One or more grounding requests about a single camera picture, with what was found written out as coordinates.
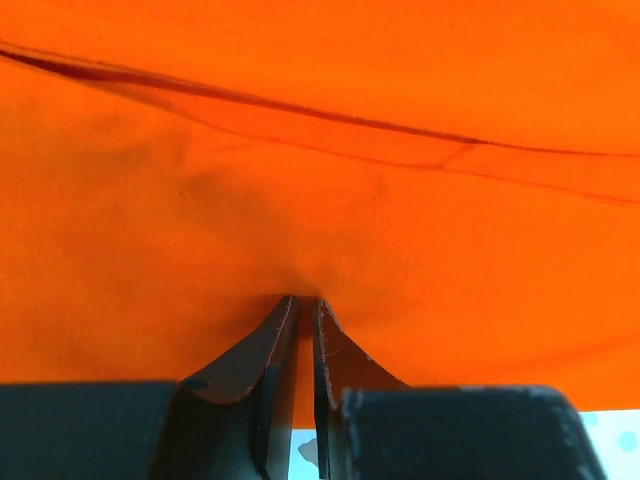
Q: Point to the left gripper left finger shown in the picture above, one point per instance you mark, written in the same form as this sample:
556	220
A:
240	406

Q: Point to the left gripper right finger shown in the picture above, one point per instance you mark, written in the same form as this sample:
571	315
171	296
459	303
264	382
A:
339	364

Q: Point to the orange t shirt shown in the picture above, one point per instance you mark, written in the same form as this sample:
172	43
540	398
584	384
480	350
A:
459	179

